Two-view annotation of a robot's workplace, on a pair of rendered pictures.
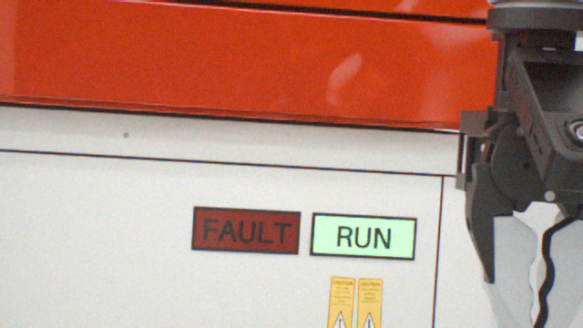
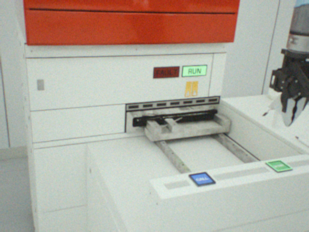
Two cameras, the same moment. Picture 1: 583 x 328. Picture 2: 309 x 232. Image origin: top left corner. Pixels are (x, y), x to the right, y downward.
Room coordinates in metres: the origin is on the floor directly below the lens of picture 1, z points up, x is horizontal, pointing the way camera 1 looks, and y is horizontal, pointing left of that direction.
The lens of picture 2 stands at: (-0.10, 0.48, 1.49)
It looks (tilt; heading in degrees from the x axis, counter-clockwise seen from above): 22 degrees down; 343
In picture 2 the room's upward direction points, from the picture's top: 4 degrees clockwise
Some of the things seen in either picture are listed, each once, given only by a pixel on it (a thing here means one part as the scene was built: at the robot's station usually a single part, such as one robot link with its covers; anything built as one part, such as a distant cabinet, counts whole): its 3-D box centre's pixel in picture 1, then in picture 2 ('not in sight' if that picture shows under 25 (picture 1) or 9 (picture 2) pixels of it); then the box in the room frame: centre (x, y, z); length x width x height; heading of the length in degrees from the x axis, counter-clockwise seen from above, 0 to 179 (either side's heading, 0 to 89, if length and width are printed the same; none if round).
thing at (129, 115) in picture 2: not in sight; (174, 117); (1.27, -0.01, 0.89); 0.44 x 0.02 x 0.10; 97
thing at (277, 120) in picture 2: not in sight; (276, 109); (0.98, -0.31, 1.03); 0.06 x 0.04 x 0.13; 7
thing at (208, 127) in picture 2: not in sight; (187, 129); (1.20, -0.05, 0.87); 0.36 x 0.08 x 0.03; 97
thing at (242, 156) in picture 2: not in sight; (239, 153); (1.02, -0.21, 0.84); 0.50 x 0.02 x 0.03; 7
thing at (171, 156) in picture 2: not in sight; (177, 162); (0.99, 0.06, 0.84); 0.50 x 0.02 x 0.03; 7
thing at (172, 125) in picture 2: not in sight; (171, 125); (1.19, 0.03, 0.89); 0.08 x 0.03 x 0.03; 7
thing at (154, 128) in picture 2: not in sight; (154, 127); (1.18, 0.11, 0.89); 0.08 x 0.03 x 0.03; 7
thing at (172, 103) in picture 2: not in sight; (174, 103); (1.27, -0.01, 0.96); 0.44 x 0.01 x 0.02; 97
